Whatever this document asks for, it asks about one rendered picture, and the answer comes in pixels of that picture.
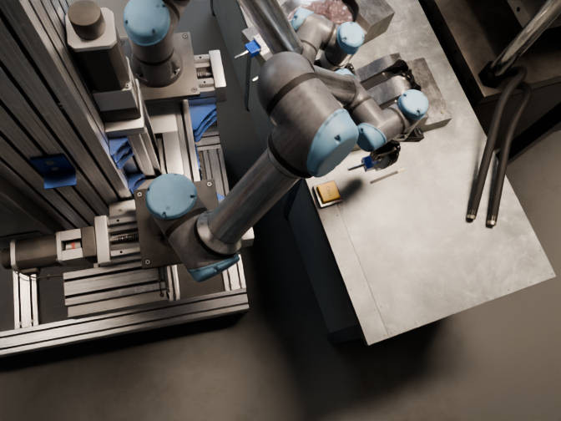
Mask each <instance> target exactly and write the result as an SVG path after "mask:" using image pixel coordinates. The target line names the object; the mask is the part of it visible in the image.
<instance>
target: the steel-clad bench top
mask: <svg viewBox="0 0 561 421"><path fill-rule="evenodd" d="M385 1H386V2H387V3H388V4H389V5H390V6H391V8H392V9H393V10H394V11H395V14H394V16H393V18H392V20H391V22H390V24H389V26H388V29H387V31H386V32H384V33H383V34H381V35H380V36H378V37H376V38H374V39H373V40H371V41H370V42H368V43H366V44H364V45H362V46H361V47H360V48H359V50H358V52H357V53H356V54H355V55H354V56H353V57H352V58H351V60H350V61H349V62H348V63H352V66H353V67H354V69H355V70H356V69H358V68H361V67H363V66H365V65H367V64H369V63H370V62H372V61H374V60H376V59H378V58H381V57H383V56H386V55H388V54H392V53H400V55H401V57H402V60H404V61H405V62H406V61H409V60H413V59H416V58H423V57H424V58H425V60H426V62H427V66H428V67H429V69H430V71H431V73H432V76H433V77H434V79H435V81H436V83H437V86H438V88H439V89H440V91H441V93H442V96H443V98H444V100H445V102H446V104H447V106H448V108H449V110H450V112H451V114H452V116H453V118H452V119H451V120H450V121H449V123H448V124H447V125H445V126H443V127H439V128H436V129H430V130H428V131H424V132H423V135H424V137H425V138H424V139H423V140H421V141H420V142H418V143H413V142H401V143H400V145H401V151H400V152H399V154H400V155H399V156H398V160H397V162H396V163H395V164H394V165H391V166H390V167H388V168H386V169H384V170H379V171H375V170H370V171H367V172H365V171H364V168H363V167H361V168H358V169H355V170H350V171H348V170H347V168H348V167H351V166H354V165H359V164H361V159H362V157H365V156H368V155H370V153H371V152H366V151H364V150H356V151H353V152H351V153H350V154H349V155H348V156H347V157H346V158H345V159H344V160H343V161H342V162H341V163H340V164H339V165H338V166H337V167H336V168H335V169H334V170H333V171H332V172H330V173H329V174H327V175H325V176H322V177H320V178H316V177H314V176H313V177H311V178H310V179H306V183H307V185H308V188H309V190H310V193H311V196H312V199H313V201H314V203H315V206H316V209H317V212H318V214H319V217H320V219H321V223H322V225H323V227H324V230H325V232H326V236H327V238H328V241H329V243H330V245H331V249H332V251H333V254H334V257H335V258H336V263H337V265H338V267H339V269H340V272H341V275H342V278H343V281H344V282H345V285H346V289H347V291H348V294H349V296H350V299H351V302H352V305H353V307H354V309H355V312H356V315H357V318H358V320H359V323H360V325H361V329H362V331H363V333H364V336H365V339H366V342H367V344H368V345H371V344H373V343H375V342H380V341H382V340H384V339H387V338H389V337H393V336H396V335H398V334H400V333H403V332H406V331H409V330H412V329H414V328H416V327H420V326H423V325H425V324H428V323H430V322H434V321H436V320H439V319H441V318H444V317H447V316H450V315H452V314H455V313H457V312H461V311H463V310H466V309H468V308H471V307H475V306H477V305H480V304H482V303H485V302H488V301H491V300H493V299H496V298H498V297H502V296H504V295H507V294H509V293H512V292H515V291H518V290H520V289H523V288H525V287H529V286H532V285H534V284H537V283H539V282H543V281H545V280H548V279H550V278H553V277H555V276H556V275H555V273H554V271H553V268H552V267H551V265H550V263H549V261H548V258H547V257H546V255H545V253H544V251H543V248H542V247H541V245H540V243H539V241H538V238H537V237H536V235H535V233H534V231H533V228H532V227H531V225H530V223H529V221H528V218H527V216H526V215H525V213H524V211H523V208H522V206H521V205H520V203H519V201H518V198H517V196H516V195H515V193H514V191H513V188H512V186H511V185H510V183H509V181H508V178H507V176H506V175H505V179H504V184H503V193H502V197H501V202H500V206H499V212H498V220H497V224H496V225H495V226H490V225H488V224H487V222H488V213H489V208H490V204H491V199H492V194H493V186H494V181H495V176H496V172H497V167H498V158H497V156H496V155H495V153H494V151H493V155H492V159H491V162H490V166H489V169H488V175H487V179H486V182H485V185H484V188H483V194H482V198H481V201H480V205H479V208H478V213H477V217H476V220H470V219H468V218H467V215H468V209H469V206H470V202H471V199H472V196H473V190H474V186H475V183H476V179H477V177H478V171H479V167H480V164H481V160H482V157H483V151H484V148H485V144H486V141H487V136H486V135H485V133H484V131H483V128H482V126H481V125H480V123H479V121H478V118H477V116H476V115H475V113H474V112H473V109H472V107H471V105H470V103H469V102H468V99H467V97H466V95H465V93H464V92H463V90H462V87H461V85H460V83H459V82H458V80H457V77H456V75H455V73H454V72H453V70H452V67H451V65H450V63H449V62H448V60H447V57H446V55H445V53H444V52H443V50H442V47H441V45H440V43H439V42H438V40H437V37H436V35H435V33H434V32H433V30H432V27H431V25H430V23H429V22H428V20H427V17H426V15H425V13H424V12H423V10H422V7H421V5H420V3H419V2H418V0H385ZM401 168H404V169H405V170H404V171H402V172H399V173H397V174H395V175H392V176H389V177H387V178H385V179H383V180H379V181H378V182H375V183H373V184H370V181H372V180H375V179H377V178H380V177H382V176H384V175H387V174H390V173H392V172H394V171H396V170H400V169H401ZM331 180H335V182H336V185H337V187H338V190H339V191H340V194H341V198H342V199H343V202H342V203H339V204H336V205H331V206H328V207H326V208H322V209H320V207H319V205H318V203H317V200H316V197H315V194H314V192H313V189H312V186H313V185H319V184H321V183H325V182H327V181H331Z"/></svg>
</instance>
